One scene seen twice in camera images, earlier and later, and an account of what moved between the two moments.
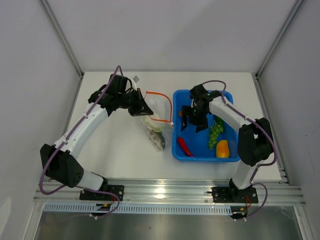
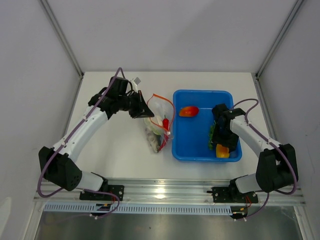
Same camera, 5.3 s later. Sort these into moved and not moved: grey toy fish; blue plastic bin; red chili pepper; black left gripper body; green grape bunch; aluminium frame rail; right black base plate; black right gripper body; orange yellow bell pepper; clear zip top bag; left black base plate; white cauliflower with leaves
Moved: clear zip top bag; red chili pepper; black right gripper body; grey toy fish
Not moved: orange yellow bell pepper; green grape bunch; right black base plate; left black base plate; white cauliflower with leaves; black left gripper body; aluminium frame rail; blue plastic bin
